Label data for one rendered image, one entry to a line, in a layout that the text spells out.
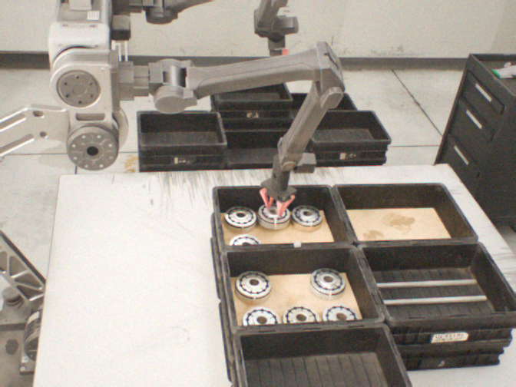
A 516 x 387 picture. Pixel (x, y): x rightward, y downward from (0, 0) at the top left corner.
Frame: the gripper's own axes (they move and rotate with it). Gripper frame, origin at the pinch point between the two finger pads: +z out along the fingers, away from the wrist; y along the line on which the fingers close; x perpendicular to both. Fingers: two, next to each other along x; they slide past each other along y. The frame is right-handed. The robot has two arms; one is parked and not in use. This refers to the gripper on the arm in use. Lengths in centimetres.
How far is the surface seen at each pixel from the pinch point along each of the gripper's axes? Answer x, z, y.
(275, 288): 20.7, 7.5, -19.8
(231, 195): 6.2, -0.8, 13.6
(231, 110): -83, 30, 97
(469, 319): -1, -2, -67
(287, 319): 29.3, 5.2, -31.3
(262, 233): 5.5, 6.4, -1.0
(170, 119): -49, 29, 106
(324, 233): -9.7, 5.7, -14.3
